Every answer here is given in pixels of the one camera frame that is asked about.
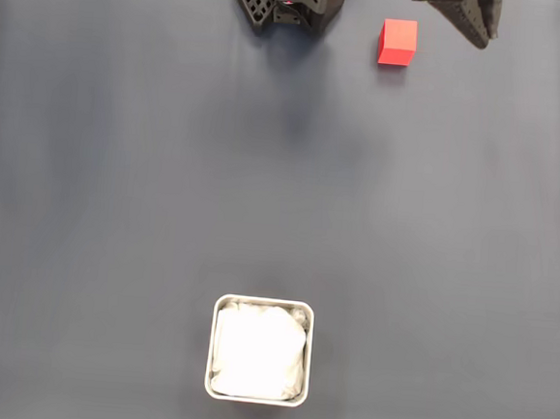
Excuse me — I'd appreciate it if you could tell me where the red cube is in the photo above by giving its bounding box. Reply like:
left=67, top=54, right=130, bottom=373
left=376, top=17, right=420, bottom=68

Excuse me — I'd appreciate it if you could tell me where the square metal box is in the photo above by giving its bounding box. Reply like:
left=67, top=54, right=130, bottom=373
left=203, top=291, right=316, bottom=408

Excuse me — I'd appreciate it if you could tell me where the white cloth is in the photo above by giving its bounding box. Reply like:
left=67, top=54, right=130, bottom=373
left=208, top=300, right=310, bottom=404

